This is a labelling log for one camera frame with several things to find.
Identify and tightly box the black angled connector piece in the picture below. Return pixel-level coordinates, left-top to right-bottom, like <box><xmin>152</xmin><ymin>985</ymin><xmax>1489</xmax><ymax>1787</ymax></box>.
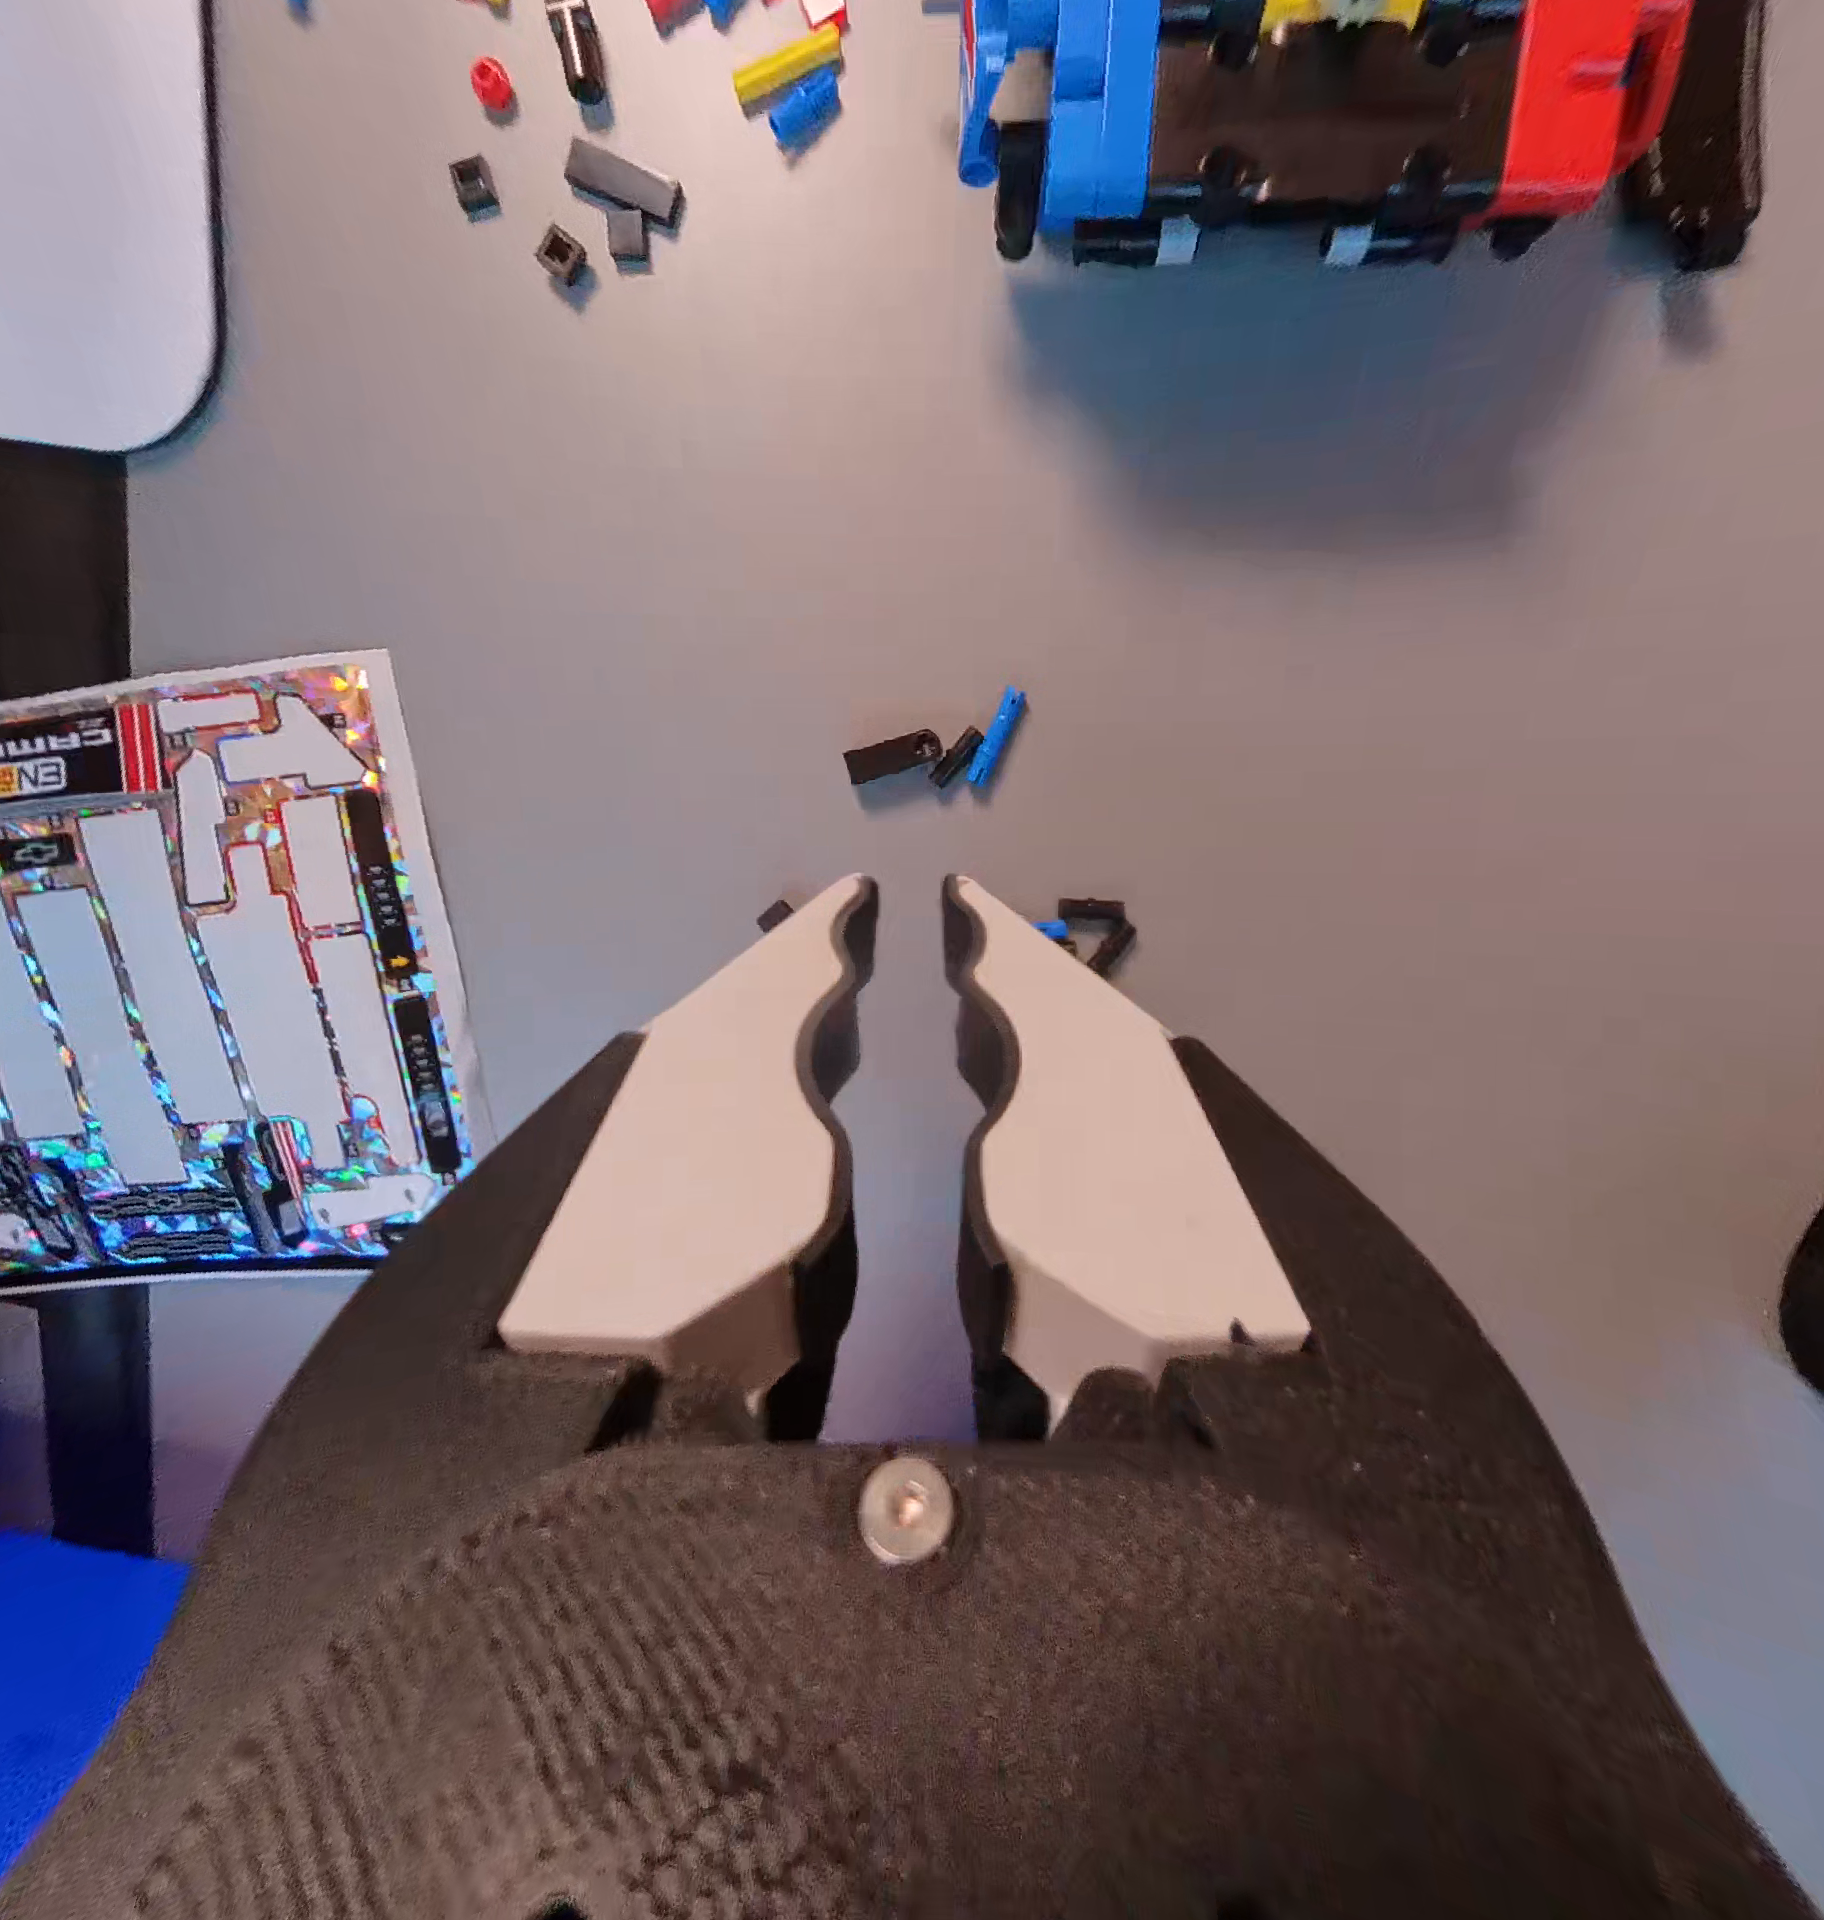
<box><xmin>1033</xmin><ymin>895</ymin><xmax>1141</xmax><ymax>975</ymax></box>

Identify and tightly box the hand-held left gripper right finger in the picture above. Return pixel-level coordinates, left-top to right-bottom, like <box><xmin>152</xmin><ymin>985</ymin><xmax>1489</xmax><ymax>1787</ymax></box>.
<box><xmin>942</xmin><ymin>873</ymin><xmax>1312</xmax><ymax>1440</ymax></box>

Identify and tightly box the holographic sticker sheet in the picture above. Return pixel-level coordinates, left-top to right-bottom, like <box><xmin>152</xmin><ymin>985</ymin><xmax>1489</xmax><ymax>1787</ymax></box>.
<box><xmin>0</xmin><ymin>650</ymin><xmax>484</xmax><ymax>1284</ymax></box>

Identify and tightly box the pile of small lego pieces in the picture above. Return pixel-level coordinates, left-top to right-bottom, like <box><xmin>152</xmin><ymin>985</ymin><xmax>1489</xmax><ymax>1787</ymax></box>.
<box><xmin>447</xmin><ymin>0</ymin><xmax>854</xmax><ymax>293</ymax></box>

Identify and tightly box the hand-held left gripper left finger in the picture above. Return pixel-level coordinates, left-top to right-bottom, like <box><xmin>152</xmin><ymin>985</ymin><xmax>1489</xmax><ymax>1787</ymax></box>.
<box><xmin>496</xmin><ymin>873</ymin><xmax>880</xmax><ymax>1449</ymax></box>

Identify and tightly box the red white lego race car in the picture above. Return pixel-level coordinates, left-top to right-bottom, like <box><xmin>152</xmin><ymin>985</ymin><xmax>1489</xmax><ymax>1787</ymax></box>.
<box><xmin>956</xmin><ymin>0</ymin><xmax>1766</xmax><ymax>272</ymax></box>

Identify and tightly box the blue plastic bin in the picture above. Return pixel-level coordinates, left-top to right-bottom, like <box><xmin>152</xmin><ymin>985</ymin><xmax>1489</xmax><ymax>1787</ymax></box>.
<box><xmin>0</xmin><ymin>1519</ymin><xmax>193</xmax><ymax>1920</ymax></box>

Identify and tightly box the white book stand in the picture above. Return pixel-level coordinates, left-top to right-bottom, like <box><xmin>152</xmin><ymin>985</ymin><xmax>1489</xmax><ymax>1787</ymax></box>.
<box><xmin>0</xmin><ymin>0</ymin><xmax>225</xmax><ymax>453</ymax></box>

